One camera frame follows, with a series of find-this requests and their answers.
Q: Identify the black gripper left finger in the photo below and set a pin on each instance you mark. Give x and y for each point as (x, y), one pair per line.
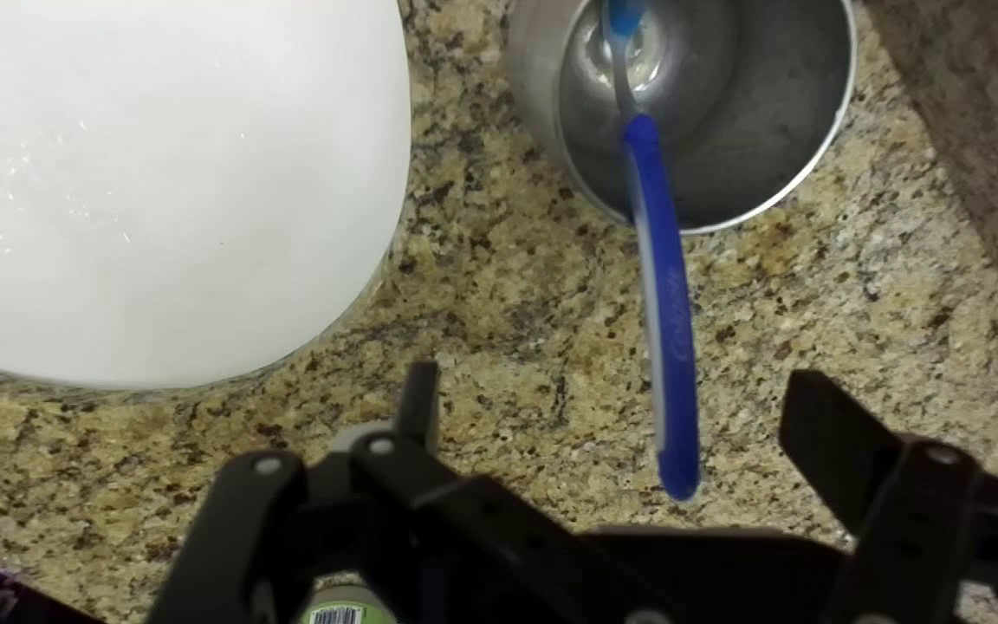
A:
(429, 544)

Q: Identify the blue and white toothbrush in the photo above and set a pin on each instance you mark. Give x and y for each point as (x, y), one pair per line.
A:
(664, 263)

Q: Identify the white oval sink basin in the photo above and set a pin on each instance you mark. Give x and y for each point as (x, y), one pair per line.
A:
(192, 190)

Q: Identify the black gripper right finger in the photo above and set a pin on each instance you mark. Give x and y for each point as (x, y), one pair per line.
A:
(922, 515)

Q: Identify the grey metal toothbrush cup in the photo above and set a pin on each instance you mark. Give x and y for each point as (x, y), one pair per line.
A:
(746, 96)

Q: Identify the green soap pump bottle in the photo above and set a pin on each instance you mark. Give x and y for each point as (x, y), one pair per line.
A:
(345, 595)

